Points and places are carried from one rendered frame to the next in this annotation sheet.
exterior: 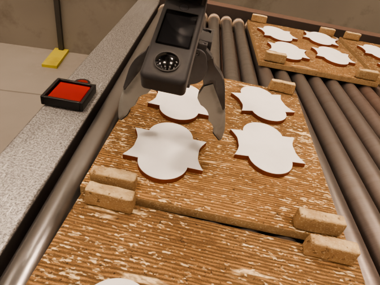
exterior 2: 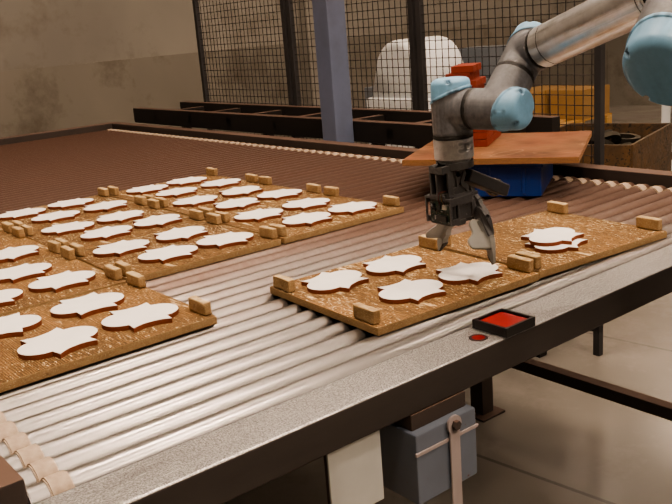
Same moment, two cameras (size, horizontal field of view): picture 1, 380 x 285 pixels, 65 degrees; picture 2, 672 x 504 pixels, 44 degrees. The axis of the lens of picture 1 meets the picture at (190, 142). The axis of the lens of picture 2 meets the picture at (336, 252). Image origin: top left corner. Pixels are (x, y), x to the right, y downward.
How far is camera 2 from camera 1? 1.91 m
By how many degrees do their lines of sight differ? 106
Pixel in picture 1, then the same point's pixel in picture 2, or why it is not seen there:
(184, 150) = (458, 268)
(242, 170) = (430, 263)
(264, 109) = (345, 275)
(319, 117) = not seen: hidden behind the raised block
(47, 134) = (542, 307)
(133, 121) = (471, 289)
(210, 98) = not seen: hidden behind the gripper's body
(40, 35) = not seen: outside the picture
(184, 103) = (413, 286)
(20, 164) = (569, 298)
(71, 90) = (501, 319)
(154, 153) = (481, 270)
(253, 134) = (391, 267)
